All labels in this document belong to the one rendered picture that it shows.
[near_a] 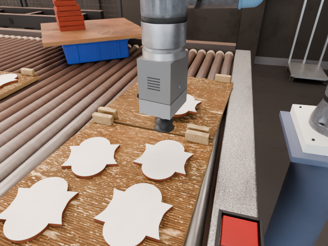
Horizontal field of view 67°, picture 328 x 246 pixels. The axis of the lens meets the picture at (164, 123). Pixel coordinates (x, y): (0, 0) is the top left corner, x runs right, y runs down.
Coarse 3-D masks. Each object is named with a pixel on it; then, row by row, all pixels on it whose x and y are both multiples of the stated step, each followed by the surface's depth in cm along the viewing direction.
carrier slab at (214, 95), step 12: (192, 84) 93; (204, 84) 93; (216, 84) 93; (228, 84) 93; (120, 96) 84; (132, 96) 84; (204, 96) 84; (216, 96) 84; (228, 96) 85; (120, 108) 77; (132, 108) 77; (204, 108) 77; (216, 108) 77; (120, 120) 71; (132, 120) 71; (144, 120) 71; (180, 120) 71; (192, 120) 71; (204, 120) 71; (216, 120) 71; (168, 132) 66; (180, 132) 65; (216, 132) 68
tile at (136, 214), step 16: (128, 192) 47; (144, 192) 47; (160, 192) 47; (112, 208) 43; (128, 208) 43; (144, 208) 43; (160, 208) 43; (112, 224) 41; (128, 224) 41; (144, 224) 41; (160, 224) 42; (112, 240) 38; (128, 240) 38; (144, 240) 39
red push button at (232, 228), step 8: (224, 216) 44; (224, 224) 42; (232, 224) 42; (240, 224) 42; (248, 224) 42; (256, 224) 42; (224, 232) 41; (232, 232) 41; (240, 232) 41; (248, 232) 41; (256, 232) 41; (224, 240) 40; (232, 240) 40; (240, 240) 40; (248, 240) 40; (256, 240) 40
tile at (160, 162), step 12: (156, 144) 59; (168, 144) 59; (180, 144) 59; (144, 156) 56; (156, 156) 56; (168, 156) 56; (180, 156) 56; (192, 156) 57; (144, 168) 52; (156, 168) 52; (168, 168) 52; (180, 168) 52; (156, 180) 50
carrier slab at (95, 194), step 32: (96, 128) 67; (128, 128) 67; (64, 160) 56; (128, 160) 56; (192, 160) 56; (96, 192) 48; (192, 192) 48; (0, 224) 42; (64, 224) 42; (96, 224) 42
